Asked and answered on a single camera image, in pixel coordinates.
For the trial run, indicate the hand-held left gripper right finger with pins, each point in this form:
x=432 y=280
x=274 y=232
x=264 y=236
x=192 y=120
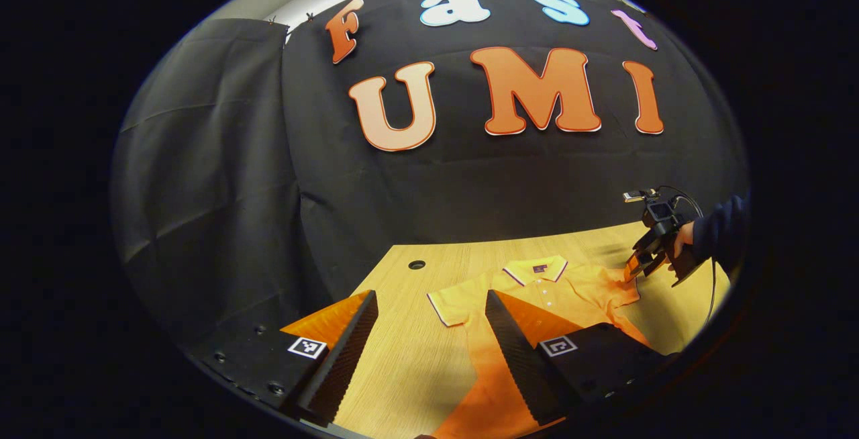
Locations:
x=520 y=365

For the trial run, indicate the orange T-shirt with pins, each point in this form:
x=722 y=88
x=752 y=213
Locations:
x=590 y=291

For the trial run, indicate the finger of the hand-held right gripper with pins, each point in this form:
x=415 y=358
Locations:
x=654 y=261
x=649 y=241

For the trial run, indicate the black round table grommet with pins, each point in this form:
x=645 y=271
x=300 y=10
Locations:
x=417 y=264

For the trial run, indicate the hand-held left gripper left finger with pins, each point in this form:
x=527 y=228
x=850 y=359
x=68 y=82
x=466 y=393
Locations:
x=335 y=372

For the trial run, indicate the black backdrop cloth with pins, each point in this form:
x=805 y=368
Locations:
x=470 y=184

